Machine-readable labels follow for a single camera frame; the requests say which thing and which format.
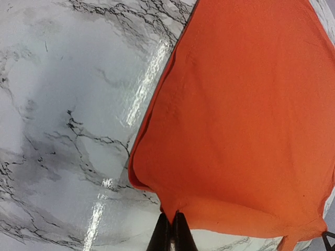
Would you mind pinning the orange t-shirt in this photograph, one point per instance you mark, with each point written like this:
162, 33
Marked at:
239, 133

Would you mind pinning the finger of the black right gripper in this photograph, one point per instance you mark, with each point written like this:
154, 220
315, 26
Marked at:
328, 240

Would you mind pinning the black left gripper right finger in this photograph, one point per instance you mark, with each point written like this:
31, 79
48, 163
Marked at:
183, 240

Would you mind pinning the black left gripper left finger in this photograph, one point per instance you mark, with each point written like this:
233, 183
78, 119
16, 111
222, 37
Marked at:
161, 237

